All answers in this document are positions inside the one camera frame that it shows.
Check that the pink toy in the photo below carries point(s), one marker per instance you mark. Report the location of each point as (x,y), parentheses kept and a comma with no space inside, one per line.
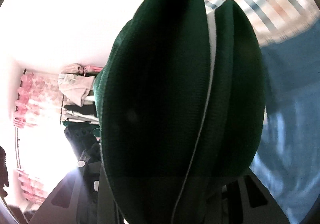
(92,68)

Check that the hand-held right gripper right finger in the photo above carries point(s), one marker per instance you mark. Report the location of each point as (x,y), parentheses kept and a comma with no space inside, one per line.
(240,196)

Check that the blue striped bed sheet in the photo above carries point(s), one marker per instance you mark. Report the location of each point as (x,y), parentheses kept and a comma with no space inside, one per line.
(295,114)

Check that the green varsity jacket white sleeves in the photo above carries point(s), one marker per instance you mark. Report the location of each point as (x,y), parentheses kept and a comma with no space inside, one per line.
(162,89)

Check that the pile of clothes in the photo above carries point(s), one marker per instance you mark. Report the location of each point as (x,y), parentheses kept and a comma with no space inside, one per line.
(75,86)

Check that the pink floral curtain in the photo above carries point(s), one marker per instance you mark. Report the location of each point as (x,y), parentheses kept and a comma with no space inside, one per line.
(27,99)

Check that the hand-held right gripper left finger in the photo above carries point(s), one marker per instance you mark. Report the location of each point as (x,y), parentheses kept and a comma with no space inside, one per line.
(90,164)

